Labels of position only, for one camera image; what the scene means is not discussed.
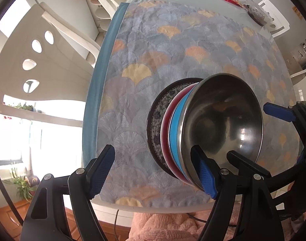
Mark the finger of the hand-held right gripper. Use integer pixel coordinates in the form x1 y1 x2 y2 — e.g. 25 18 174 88
226 150 272 181
263 101 306 138

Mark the person's pink fleece clothing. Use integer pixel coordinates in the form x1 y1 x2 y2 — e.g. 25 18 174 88
129 207 241 241

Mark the fan-patterned tablecloth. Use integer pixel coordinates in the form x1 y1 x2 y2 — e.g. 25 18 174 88
82 1 306 207

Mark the clear plastic food container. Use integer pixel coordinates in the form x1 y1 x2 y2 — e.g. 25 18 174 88
246 4 272 27

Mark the metal kitchen shelf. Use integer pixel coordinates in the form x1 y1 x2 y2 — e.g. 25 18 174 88
291 36 306 67

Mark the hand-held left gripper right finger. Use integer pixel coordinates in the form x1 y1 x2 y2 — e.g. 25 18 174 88
190 144 285 241

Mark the blue-sided steel bowl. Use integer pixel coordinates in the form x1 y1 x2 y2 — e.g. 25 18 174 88
167 90 193 185

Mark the stainless steel bowl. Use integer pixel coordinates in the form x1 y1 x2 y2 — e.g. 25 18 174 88
179 73 264 190

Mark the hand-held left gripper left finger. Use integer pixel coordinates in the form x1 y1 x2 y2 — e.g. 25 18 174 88
20 144 116 241

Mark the potted green plant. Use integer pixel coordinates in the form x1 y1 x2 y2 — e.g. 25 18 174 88
8 166 40 202

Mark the blue floral ceramic plate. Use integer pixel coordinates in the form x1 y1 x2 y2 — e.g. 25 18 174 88
146 78 202 175

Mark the pink dotted bowl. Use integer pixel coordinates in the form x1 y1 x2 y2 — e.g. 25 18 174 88
160 83 201 181

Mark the window planter with plants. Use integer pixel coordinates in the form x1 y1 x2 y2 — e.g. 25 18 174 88
2 101 38 112

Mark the black power cable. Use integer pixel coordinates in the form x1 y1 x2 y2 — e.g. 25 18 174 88
114 208 120 241

